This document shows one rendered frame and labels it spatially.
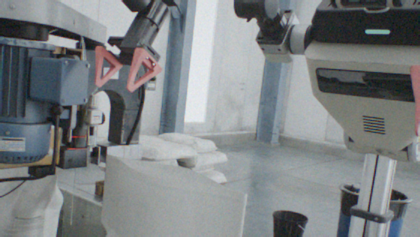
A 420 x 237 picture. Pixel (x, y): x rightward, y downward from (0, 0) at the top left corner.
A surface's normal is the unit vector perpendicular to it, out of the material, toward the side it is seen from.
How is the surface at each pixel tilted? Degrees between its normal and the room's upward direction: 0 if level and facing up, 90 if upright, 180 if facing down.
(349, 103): 130
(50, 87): 90
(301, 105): 90
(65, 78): 90
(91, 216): 90
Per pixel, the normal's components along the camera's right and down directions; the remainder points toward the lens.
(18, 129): 0.47, 0.19
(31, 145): 0.80, 0.19
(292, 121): -0.62, 0.04
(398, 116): -0.55, 0.66
